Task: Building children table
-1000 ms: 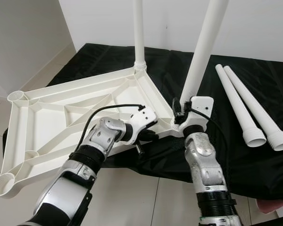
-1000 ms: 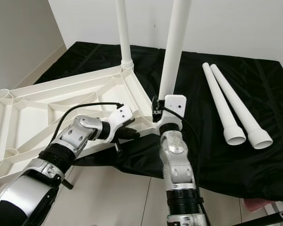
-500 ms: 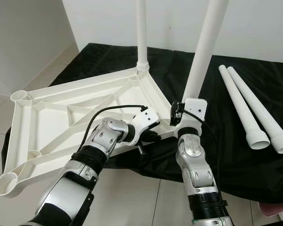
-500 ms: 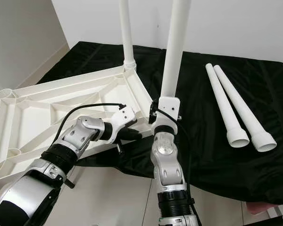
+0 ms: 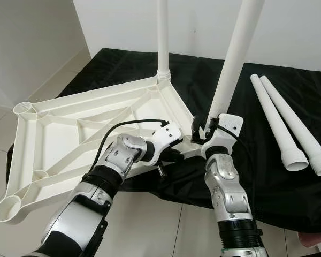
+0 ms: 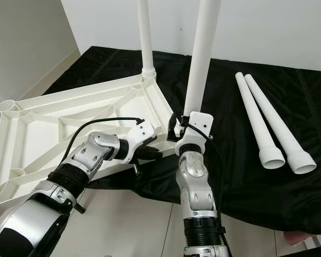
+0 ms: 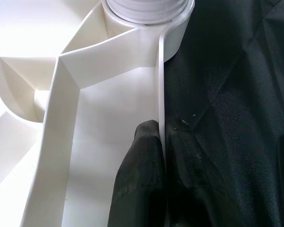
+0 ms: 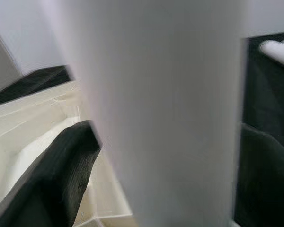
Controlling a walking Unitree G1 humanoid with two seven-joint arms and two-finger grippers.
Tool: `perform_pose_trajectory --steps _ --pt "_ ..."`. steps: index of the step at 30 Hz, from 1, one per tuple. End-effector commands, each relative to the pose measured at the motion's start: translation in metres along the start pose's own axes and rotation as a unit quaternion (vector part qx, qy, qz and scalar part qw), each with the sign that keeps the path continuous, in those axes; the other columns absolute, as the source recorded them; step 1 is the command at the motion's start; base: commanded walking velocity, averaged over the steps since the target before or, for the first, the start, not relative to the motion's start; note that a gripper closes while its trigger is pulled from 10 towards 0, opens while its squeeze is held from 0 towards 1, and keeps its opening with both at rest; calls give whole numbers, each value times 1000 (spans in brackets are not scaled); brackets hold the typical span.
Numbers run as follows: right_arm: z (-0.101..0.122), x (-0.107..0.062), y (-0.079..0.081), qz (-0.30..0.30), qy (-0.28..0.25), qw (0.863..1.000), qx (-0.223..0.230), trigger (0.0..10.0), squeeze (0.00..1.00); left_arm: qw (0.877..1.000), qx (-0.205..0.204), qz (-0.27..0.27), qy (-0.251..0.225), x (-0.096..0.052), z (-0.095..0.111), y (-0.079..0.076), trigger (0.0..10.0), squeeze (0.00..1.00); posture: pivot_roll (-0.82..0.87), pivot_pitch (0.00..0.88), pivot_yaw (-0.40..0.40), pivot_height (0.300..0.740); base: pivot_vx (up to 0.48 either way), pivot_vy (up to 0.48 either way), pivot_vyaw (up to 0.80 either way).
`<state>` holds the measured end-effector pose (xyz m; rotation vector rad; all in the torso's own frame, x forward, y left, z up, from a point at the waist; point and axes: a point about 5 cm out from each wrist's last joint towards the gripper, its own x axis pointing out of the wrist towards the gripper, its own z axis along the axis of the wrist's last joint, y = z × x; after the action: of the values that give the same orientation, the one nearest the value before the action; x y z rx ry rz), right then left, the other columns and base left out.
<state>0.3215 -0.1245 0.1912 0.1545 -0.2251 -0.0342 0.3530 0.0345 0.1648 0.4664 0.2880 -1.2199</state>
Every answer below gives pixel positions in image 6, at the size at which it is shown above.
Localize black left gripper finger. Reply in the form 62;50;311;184
133;146;164;161

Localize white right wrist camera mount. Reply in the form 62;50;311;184
174;111;215;156

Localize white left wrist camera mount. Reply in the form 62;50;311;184
120;119;159;164

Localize black cloth table cover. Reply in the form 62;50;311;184
40;46;321;237

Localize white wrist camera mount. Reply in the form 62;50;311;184
120;119;159;164
174;111;215;156

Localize white plastic children table top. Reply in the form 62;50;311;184
0;72;182;223

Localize white plastic table leg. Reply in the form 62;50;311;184
136;0;156;81
234;71;286;170
184;0;221;127
243;73;317;176

